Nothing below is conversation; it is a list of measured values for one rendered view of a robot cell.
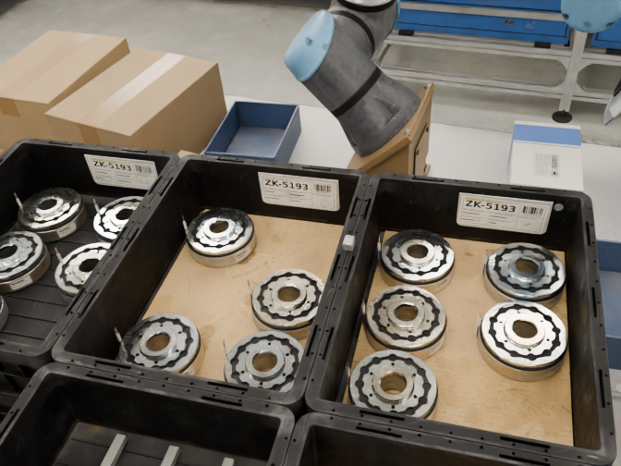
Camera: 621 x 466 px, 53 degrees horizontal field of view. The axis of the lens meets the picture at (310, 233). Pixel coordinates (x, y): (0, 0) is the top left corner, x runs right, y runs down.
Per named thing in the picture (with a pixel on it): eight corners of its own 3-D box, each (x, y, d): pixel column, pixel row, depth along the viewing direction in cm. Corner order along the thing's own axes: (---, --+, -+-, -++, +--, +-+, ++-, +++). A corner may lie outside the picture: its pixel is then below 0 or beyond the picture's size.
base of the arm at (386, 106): (371, 126, 125) (337, 90, 122) (428, 84, 115) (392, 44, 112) (349, 169, 115) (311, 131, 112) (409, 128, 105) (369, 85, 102)
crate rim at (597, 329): (371, 183, 93) (371, 170, 91) (587, 205, 86) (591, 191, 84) (301, 420, 65) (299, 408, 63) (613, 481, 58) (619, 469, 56)
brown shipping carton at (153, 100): (154, 107, 154) (138, 46, 143) (230, 125, 145) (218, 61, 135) (70, 177, 135) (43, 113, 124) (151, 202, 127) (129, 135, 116)
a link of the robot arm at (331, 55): (318, 121, 114) (264, 67, 110) (349, 79, 121) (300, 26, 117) (358, 93, 104) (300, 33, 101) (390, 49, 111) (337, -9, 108)
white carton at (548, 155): (508, 157, 128) (515, 120, 122) (570, 164, 126) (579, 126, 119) (503, 221, 115) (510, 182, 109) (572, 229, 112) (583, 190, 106)
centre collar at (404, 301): (388, 299, 82) (388, 295, 82) (426, 301, 81) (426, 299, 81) (384, 327, 79) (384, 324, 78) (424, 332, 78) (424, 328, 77)
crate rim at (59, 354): (187, 165, 100) (183, 152, 98) (371, 183, 93) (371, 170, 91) (51, 371, 72) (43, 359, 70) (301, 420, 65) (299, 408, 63)
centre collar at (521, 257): (509, 252, 86) (509, 250, 86) (546, 259, 85) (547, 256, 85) (505, 278, 83) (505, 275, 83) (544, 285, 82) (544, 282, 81)
